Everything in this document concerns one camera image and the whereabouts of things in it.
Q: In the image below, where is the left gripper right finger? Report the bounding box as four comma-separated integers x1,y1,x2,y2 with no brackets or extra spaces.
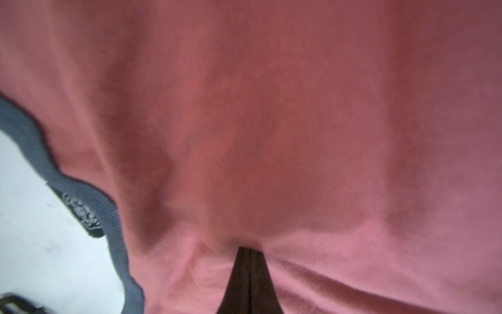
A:
249,250,283,314

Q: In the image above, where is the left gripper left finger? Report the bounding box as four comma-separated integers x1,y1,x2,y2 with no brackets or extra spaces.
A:
217,247,250,314

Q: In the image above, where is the red tank top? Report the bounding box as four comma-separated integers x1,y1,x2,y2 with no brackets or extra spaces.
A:
1,1,501,313

